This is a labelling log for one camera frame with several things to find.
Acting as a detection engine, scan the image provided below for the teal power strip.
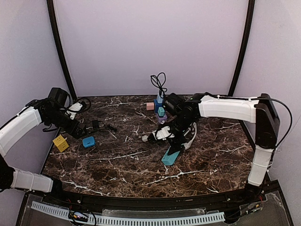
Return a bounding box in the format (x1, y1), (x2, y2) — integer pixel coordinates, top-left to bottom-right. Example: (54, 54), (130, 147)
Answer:
(161, 122), (198, 166)

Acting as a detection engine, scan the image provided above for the purple power strip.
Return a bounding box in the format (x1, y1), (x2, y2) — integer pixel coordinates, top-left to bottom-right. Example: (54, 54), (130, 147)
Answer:
(141, 112), (169, 143)

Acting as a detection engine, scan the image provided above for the yellow cube socket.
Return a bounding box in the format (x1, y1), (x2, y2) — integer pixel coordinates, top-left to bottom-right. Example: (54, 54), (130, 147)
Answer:
(53, 135), (69, 153)

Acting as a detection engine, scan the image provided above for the blue square adapter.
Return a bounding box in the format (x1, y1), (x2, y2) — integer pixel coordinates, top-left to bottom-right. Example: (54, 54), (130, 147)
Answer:
(82, 136), (95, 148)

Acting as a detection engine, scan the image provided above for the teal charger plug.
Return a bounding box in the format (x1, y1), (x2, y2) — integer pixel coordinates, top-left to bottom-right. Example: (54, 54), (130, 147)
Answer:
(157, 106), (165, 117)

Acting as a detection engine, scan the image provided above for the dark blue cube socket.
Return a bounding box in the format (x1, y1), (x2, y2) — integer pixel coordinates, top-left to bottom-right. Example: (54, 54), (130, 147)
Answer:
(154, 99), (164, 113)

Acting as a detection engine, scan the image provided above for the light blue charger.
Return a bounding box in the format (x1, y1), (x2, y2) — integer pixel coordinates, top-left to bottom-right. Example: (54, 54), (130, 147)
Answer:
(156, 93), (164, 104)

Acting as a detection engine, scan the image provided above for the pink charger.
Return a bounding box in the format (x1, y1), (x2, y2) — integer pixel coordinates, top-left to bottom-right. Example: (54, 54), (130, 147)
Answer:
(146, 102), (155, 111)

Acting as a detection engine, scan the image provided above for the black usb cable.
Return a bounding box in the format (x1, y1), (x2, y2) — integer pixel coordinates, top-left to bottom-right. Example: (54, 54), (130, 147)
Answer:
(150, 72), (168, 95)

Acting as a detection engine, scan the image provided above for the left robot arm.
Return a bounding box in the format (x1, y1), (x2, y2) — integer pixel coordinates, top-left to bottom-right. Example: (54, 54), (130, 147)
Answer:
(0, 95), (91, 193)

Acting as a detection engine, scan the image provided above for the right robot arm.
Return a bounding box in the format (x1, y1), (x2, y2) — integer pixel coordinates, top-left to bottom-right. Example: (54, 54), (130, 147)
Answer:
(142, 92), (292, 187)

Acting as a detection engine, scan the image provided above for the black charger with cable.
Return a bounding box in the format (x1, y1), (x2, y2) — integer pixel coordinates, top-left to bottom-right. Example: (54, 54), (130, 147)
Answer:
(92, 120), (117, 132)

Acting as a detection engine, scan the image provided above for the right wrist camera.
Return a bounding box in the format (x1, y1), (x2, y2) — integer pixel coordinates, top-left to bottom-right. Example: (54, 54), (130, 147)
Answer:
(163, 93), (185, 116)

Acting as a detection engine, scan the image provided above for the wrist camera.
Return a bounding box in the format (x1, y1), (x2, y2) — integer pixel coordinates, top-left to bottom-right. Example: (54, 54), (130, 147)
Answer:
(48, 87), (70, 106)
(163, 93), (185, 116)

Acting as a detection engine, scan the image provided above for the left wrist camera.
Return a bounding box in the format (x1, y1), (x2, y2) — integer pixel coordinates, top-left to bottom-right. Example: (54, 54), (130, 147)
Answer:
(48, 87), (70, 106)

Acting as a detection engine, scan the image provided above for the white slotted cable duct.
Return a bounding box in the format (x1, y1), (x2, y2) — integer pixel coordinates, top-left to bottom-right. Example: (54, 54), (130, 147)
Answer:
(31, 201), (225, 226)

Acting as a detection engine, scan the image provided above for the left black frame post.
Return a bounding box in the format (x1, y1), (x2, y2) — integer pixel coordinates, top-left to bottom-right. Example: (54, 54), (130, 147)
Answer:
(46, 0), (77, 101)

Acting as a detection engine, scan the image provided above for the black frame post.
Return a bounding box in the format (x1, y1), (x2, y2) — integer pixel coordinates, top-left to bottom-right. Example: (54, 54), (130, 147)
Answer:
(227, 0), (255, 97)
(46, 0), (77, 101)

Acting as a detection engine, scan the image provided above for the right black frame post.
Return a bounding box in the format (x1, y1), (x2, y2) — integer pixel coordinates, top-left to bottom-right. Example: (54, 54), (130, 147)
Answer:
(227, 0), (255, 97)

